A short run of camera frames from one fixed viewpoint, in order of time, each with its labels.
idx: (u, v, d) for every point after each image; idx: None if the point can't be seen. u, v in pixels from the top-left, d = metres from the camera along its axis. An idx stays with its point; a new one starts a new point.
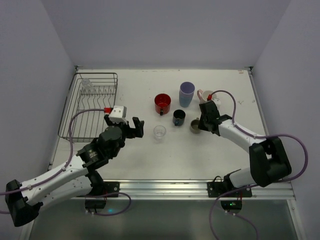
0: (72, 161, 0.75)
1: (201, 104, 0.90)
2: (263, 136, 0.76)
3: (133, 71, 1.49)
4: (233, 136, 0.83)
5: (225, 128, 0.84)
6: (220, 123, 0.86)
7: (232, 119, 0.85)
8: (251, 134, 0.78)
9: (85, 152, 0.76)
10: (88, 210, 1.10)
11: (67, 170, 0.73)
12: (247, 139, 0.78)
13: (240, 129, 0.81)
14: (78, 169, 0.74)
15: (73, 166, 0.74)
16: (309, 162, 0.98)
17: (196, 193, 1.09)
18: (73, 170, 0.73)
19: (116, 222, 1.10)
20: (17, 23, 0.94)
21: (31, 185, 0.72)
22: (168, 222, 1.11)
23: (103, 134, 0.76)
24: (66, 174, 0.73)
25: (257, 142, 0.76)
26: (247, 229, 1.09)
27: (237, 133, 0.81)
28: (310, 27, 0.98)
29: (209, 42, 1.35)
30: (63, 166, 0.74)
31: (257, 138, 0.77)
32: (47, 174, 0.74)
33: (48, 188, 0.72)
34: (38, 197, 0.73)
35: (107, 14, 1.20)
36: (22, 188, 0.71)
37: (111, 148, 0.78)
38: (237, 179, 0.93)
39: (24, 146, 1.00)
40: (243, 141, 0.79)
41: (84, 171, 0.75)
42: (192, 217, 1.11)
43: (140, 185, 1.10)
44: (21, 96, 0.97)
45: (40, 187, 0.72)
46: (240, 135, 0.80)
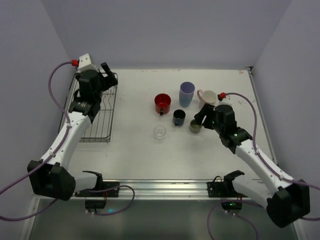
0: (71, 117, 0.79)
1: (219, 113, 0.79)
2: (291, 179, 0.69)
3: (133, 71, 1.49)
4: (256, 166, 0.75)
5: (247, 155, 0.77)
6: (240, 144, 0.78)
7: (255, 144, 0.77)
8: (277, 174, 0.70)
9: (76, 107, 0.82)
10: (88, 210, 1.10)
11: (73, 125, 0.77)
12: (272, 178, 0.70)
13: (266, 163, 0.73)
14: (81, 119, 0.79)
15: (74, 120, 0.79)
16: (310, 162, 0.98)
17: (196, 193, 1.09)
18: (78, 122, 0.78)
19: (117, 222, 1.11)
20: (16, 23, 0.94)
21: (52, 152, 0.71)
22: (168, 222, 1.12)
23: (80, 80, 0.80)
24: (75, 128, 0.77)
25: (283, 186, 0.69)
26: (246, 229, 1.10)
27: (260, 165, 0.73)
28: (310, 27, 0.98)
29: (209, 42, 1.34)
30: (67, 123, 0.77)
31: (283, 180, 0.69)
32: (58, 139, 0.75)
33: (69, 147, 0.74)
34: (66, 160, 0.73)
35: (107, 14, 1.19)
36: (46, 158, 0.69)
37: (95, 88, 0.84)
38: (239, 186, 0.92)
39: (24, 146, 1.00)
40: (266, 178, 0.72)
41: (86, 120, 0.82)
42: (192, 217, 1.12)
43: (139, 185, 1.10)
44: (22, 96, 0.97)
45: (62, 149, 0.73)
46: (264, 170, 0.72)
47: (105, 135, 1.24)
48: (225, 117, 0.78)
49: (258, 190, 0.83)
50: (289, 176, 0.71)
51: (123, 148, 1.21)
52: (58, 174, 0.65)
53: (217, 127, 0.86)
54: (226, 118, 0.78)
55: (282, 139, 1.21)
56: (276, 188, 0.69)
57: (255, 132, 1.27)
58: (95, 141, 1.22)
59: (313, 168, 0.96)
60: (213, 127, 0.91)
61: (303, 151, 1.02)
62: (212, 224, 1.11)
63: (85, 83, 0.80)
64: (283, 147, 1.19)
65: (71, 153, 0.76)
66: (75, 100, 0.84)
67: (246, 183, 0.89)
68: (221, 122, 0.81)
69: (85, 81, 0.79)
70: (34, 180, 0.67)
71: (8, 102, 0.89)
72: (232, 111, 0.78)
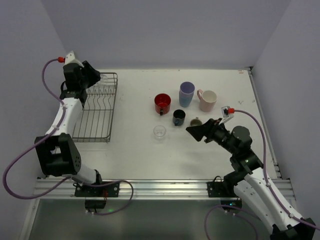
0: (66, 101, 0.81)
1: (238, 139, 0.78)
2: (300, 219, 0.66)
3: (133, 71, 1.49)
4: (264, 197, 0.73)
5: (258, 186, 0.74)
6: (251, 173, 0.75)
7: (266, 174, 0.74)
8: (287, 211, 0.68)
9: (65, 95, 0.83)
10: (88, 210, 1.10)
11: (68, 106, 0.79)
12: (281, 216, 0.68)
13: (276, 197, 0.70)
14: (75, 101, 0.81)
15: (69, 103, 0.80)
16: (311, 162, 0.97)
17: (196, 193, 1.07)
18: (73, 104, 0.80)
19: (116, 222, 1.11)
20: (16, 23, 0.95)
21: (56, 126, 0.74)
22: (169, 222, 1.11)
23: (64, 70, 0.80)
24: (71, 108, 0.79)
25: (293, 225, 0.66)
26: (246, 229, 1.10)
27: (271, 199, 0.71)
28: (310, 26, 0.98)
29: (209, 42, 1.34)
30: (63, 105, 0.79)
31: (293, 218, 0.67)
32: (56, 120, 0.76)
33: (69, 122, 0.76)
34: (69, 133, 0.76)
35: (106, 15, 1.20)
36: (51, 131, 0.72)
37: (80, 77, 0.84)
38: (241, 194, 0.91)
39: (24, 146, 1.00)
40: (275, 213, 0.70)
41: (79, 104, 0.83)
42: (192, 217, 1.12)
43: (139, 185, 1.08)
44: (21, 96, 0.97)
45: (64, 124, 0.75)
46: (275, 204, 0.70)
47: (104, 135, 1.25)
48: (243, 144, 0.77)
49: (262, 209, 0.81)
50: (299, 214, 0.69)
51: (123, 150, 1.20)
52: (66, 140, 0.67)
53: (230, 148, 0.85)
54: (242, 145, 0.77)
55: (282, 139, 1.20)
56: (285, 226, 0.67)
57: (255, 132, 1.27)
58: (95, 141, 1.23)
59: (313, 168, 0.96)
60: (221, 144, 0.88)
61: (305, 150, 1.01)
62: (210, 223, 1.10)
63: (69, 73, 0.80)
64: (283, 147, 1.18)
65: (71, 132, 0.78)
66: (62, 92, 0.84)
67: (250, 195, 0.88)
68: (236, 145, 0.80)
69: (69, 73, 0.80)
70: (42, 153, 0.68)
71: (8, 102, 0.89)
72: (250, 139, 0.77)
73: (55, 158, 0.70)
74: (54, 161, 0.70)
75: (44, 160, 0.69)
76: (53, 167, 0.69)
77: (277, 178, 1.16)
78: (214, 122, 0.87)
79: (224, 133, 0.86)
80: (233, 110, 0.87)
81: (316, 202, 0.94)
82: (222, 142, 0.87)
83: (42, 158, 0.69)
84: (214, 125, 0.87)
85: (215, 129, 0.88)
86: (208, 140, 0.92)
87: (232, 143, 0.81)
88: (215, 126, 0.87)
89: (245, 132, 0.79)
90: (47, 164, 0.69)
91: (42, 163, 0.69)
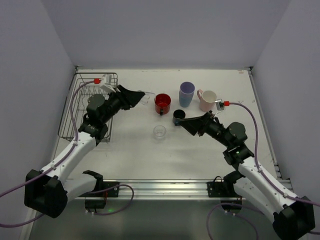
0: (80, 136, 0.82)
1: (234, 135, 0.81)
2: (294, 197, 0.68)
3: (133, 71, 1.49)
4: (258, 182, 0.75)
5: (250, 173, 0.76)
6: (242, 162, 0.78)
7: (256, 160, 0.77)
8: (281, 191, 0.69)
9: (85, 127, 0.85)
10: (88, 210, 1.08)
11: (78, 144, 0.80)
12: (276, 197, 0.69)
13: (268, 180, 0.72)
14: (88, 139, 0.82)
15: (82, 139, 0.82)
16: (311, 162, 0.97)
17: (197, 193, 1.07)
18: (84, 142, 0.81)
19: (117, 222, 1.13)
20: (16, 22, 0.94)
21: (55, 165, 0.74)
22: (169, 223, 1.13)
23: (88, 106, 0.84)
24: (81, 146, 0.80)
25: (288, 204, 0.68)
26: (246, 230, 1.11)
27: (264, 183, 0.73)
28: (311, 26, 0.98)
29: (209, 42, 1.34)
30: (74, 140, 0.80)
31: (287, 198, 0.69)
32: (60, 155, 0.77)
33: (70, 163, 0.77)
34: (65, 175, 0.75)
35: (106, 15, 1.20)
36: (47, 169, 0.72)
37: (102, 113, 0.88)
38: (241, 191, 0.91)
39: (23, 146, 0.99)
40: (270, 195, 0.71)
41: (92, 142, 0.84)
42: (193, 218, 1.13)
43: (139, 185, 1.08)
44: (21, 97, 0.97)
45: (63, 164, 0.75)
46: (268, 187, 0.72)
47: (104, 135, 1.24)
48: (239, 140, 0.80)
49: (262, 200, 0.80)
50: (293, 193, 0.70)
51: (123, 149, 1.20)
52: (54, 188, 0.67)
53: (224, 141, 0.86)
54: (238, 141, 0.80)
55: (282, 139, 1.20)
56: (281, 206, 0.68)
57: (255, 132, 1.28)
58: None
59: (313, 168, 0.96)
60: (214, 137, 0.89)
61: (305, 151, 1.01)
62: (211, 224, 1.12)
63: (92, 110, 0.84)
64: (283, 147, 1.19)
65: (69, 171, 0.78)
66: (83, 123, 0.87)
67: (249, 190, 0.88)
68: (232, 139, 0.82)
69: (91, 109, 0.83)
70: (29, 190, 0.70)
71: (8, 102, 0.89)
72: (245, 135, 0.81)
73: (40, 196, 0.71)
74: (38, 200, 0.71)
75: (29, 195, 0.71)
76: (34, 205, 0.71)
77: (277, 178, 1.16)
78: (210, 115, 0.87)
79: (218, 127, 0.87)
80: (229, 103, 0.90)
81: (316, 202, 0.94)
82: (216, 135, 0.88)
83: (27, 194, 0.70)
84: (210, 119, 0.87)
85: (210, 122, 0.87)
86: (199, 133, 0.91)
87: (227, 138, 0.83)
88: (210, 120, 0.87)
89: (241, 128, 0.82)
90: (31, 199, 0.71)
91: (27, 198, 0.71)
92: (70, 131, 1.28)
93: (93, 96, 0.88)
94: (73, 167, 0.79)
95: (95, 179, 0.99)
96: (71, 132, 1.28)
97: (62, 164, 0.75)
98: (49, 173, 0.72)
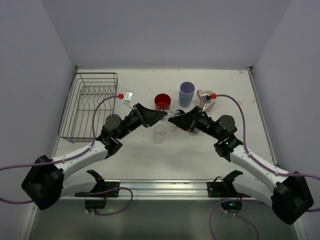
0: (96, 143, 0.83)
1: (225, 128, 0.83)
2: (285, 173, 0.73)
3: (133, 71, 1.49)
4: (250, 167, 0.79)
5: (241, 159, 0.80)
6: (233, 151, 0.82)
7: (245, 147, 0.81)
8: (272, 171, 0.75)
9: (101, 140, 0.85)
10: (88, 210, 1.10)
11: (92, 149, 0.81)
12: (269, 177, 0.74)
13: (258, 162, 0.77)
14: (102, 149, 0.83)
15: (97, 147, 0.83)
16: (311, 162, 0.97)
17: (196, 193, 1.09)
18: (97, 150, 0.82)
19: (116, 222, 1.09)
20: (16, 23, 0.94)
21: (64, 159, 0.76)
22: (169, 224, 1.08)
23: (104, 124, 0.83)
24: (93, 152, 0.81)
25: (281, 181, 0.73)
26: (248, 230, 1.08)
27: (256, 166, 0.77)
28: (311, 26, 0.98)
29: (209, 42, 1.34)
30: (90, 145, 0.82)
31: (279, 175, 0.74)
32: (73, 153, 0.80)
33: (78, 164, 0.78)
34: (68, 172, 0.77)
35: (106, 15, 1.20)
36: (57, 160, 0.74)
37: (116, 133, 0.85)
38: (240, 186, 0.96)
39: (23, 146, 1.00)
40: (263, 176, 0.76)
41: (104, 153, 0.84)
42: (192, 218, 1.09)
43: (140, 185, 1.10)
44: (22, 97, 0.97)
45: (72, 162, 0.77)
46: (260, 169, 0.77)
47: None
48: (230, 132, 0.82)
49: (260, 189, 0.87)
50: (284, 171, 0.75)
51: (123, 149, 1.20)
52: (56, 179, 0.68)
53: (214, 134, 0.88)
54: (229, 134, 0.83)
55: (282, 139, 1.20)
56: (275, 184, 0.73)
57: (255, 132, 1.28)
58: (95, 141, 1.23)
59: (313, 168, 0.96)
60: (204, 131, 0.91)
61: (305, 151, 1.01)
62: (213, 223, 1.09)
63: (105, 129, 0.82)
64: (283, 147, 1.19)
65: (72, 171, 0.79)
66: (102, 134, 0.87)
67: (246, 183, 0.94)
68: (223, 132, 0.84)
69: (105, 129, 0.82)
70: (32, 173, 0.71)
71: (8, 102, 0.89)
72: (235, 128, 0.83)
73: (37, 183, 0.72)
74: (34, 186, 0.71)
75: (29, 178, 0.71)
76: (28, 190, 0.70)
77: None
78: (199, 109, 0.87)
79: (208, 121, 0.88)
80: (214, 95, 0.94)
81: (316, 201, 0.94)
82: (206, 129, 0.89)
83: (28, 177, 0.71)
84: (199, 113, 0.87)
85: (199, 116, 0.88)
86: (190, 129, 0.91)
87: (218, 132, 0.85)
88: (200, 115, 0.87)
89: (231, 121, 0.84)
90: (29, 182, 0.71)
91: (25, 180, 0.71)
92: (71, 131, 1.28)
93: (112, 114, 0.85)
94: (78, 168, 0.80)
95: (95, 182, 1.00)
96: (71, 132, 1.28)
97: (70, 160, 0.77)
98: (57, 164, 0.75)
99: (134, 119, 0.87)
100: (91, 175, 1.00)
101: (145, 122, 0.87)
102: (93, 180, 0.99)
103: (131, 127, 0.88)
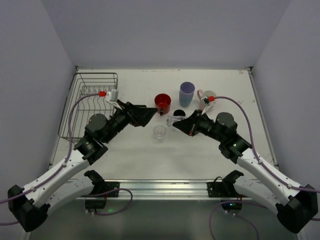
0: (71, 156, 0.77)
1: (223, 125, 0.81)
2: (298, 187, 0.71)
3: (133, 71, 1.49)
4: (260, 175, 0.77)
5: (251, 166, 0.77)
6: (241, 155, 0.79)
7: (256, 153, 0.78)
8: (285, 183, 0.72)
9: (83, 145, 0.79)
10: (88, 210, 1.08)
11: (67, 165, 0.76)
12: (280, 188, 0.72)
13: (270, 171, 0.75)
14: (79, 162, 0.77)
15: (72, 160, 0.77)
16: (312, 162, 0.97)
17: (196, 193, 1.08)
18: (73, 164, 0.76)
19: (117, 222, 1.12)
20: (16, 22, 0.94)
21: (35, 186, 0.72)
22: (169, 223, 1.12)
23: (87, 126, 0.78)
24: (68, 169, 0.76)
25: (293, 194, 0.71)
26: (247, 230, 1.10)
27: (267, 176, 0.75)
28: (311, 25, 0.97)
29: (209, 41, 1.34)
30: (63, 162, 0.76)
31: (292, 188, 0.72)
32: (47, 174, 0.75)
33: (52, 186, 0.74)
34: (45, 197, 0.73)
35: (106, 15, 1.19)
36: (26, 191, 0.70)
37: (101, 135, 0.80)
38: (241, 189, 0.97)
39: (23, 145, 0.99)
40: (274, 187, 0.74)
41: (84, 163, 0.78)
42: (193, 219, 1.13)
43: (140, 185, 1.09)
44: (21, 96, 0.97)
45: (44, 187, 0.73)
46: (271, 179, 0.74)
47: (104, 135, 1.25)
48: (229, 129, 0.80)
49: (263, 194, 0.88)
50: (297, 183, 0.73)
51: (123, 149, 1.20)
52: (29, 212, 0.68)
53: (217, 136, 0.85)
54: (228, 130, 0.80)
55: (282, 139, 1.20)
56: (286, 197, 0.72)
57: (255, 132, 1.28)
58: None
59: (314, 168, 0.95)
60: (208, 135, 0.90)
61: (306, 151, 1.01)
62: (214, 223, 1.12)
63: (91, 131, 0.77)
64: (283, 147, 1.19)
65: (52, 192, 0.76)
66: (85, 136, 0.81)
67: (249, 186, 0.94)
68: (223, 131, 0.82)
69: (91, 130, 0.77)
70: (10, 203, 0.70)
71: (7, 101, 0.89)
72: (234, 123, 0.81)
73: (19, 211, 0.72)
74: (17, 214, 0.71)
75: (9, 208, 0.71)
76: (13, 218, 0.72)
77: None
78: (197, 112, 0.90)
79: (208, 123, 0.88)
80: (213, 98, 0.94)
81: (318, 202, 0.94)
82: (208, 132, 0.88)
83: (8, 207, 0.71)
84: (197, 116, 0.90)
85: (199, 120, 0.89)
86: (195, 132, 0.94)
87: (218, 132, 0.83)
88: (198, 117, 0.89)
89: (229, 118, 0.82)
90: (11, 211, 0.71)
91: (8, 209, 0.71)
92: (71, 131, 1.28)
93: (96, 115, 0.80)
94: (56, 187, 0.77)
95: (92, 185, 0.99)
96: (71, 132, 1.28)
97: (44, 185, 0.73)
98: (27, 194, 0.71)
99: (121, 118, 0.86)
100: (88, 178, 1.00)
101: (135, 120, 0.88)
102: (91, 184, 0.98)
103: (117, 127, 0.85)
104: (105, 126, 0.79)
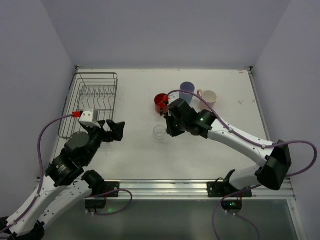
0: (44, 184, 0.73)
1: (172, 108, 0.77)
2: (271, 144, 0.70)
3: (133, 71, 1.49)
4: (234, 144, 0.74)
5: (223, 136, 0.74)
6: (210, 129, 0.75)
7: (223, 123, 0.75)
8: (259, 144, 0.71)
9: (56, 166, 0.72)
10: (88, 210, 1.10)
11: (41, 195, 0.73)
12: (256, 151, 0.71)
13: (242, 137, 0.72)
14: (52, 189, 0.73)
15: (45, 189, 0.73)
16: (312, 162, 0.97)
17: (197, 193, 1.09)
18: (47, 193, 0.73)
19: (116, 222, 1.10)
20: (16, 22, 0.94)
21: (15, 220, 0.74)
22: (169, 223, 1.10)
23: (67, 142, 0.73)
24: (42, 199, 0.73)
25: (269, 153, 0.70)
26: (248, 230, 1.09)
27: (240, 142, 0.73)
28: (311, 25, 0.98)
29: (209, 41, 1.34)
30: (36, 193, 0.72)
31: (266, 148, 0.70)
32: (25, 205, 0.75)
33: (32, 217, 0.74)
34: (29, 225, 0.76)
35: (106, 15, 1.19)
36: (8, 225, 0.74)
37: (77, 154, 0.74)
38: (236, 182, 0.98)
39: (23, 146, 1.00)
40: (249, 151, 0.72)
41: (60, 188, 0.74)
42: (193, 217, 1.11)
43: (140, 185, 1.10)
44: (22, 96, 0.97)
45: (24, 219, 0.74)
46: (245, 145, 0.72)
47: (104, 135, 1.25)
48: (180, 109, 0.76)
49: None
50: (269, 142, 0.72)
51: (123, 149, 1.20)
52: None
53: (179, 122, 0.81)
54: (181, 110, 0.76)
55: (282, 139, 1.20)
56: (263, 158, 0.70)
57: (255, 131, 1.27)
58: None
59: (314, 168, 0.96)
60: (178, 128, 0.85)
61: (306, 151, 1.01)
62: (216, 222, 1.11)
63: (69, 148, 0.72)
64: None
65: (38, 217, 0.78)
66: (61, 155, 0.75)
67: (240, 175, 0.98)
68: (178, 117, 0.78)
69: (72, 146, 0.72)
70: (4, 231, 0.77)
71: (8, 101, 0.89)
72: (180, 99, 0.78)
73: None
74: None
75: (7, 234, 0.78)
76: None
77: None
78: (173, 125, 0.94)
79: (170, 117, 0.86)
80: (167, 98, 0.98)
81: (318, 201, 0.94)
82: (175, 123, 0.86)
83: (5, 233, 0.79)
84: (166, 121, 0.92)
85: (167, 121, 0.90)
86: (177, 132, 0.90)
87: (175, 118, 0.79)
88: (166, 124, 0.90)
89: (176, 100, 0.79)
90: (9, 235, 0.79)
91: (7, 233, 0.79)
92: (70, 131, 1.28)
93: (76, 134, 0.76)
94: (40, 214, 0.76)
95: (91, 188, 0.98)
96: (71, 132, 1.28)
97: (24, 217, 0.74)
98: (11, 227, 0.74)
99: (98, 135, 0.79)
100: (86, 183, 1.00)
101: (110, 137, 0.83)
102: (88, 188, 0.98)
103: (96, 144, 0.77)
104: (86, 144, 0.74)
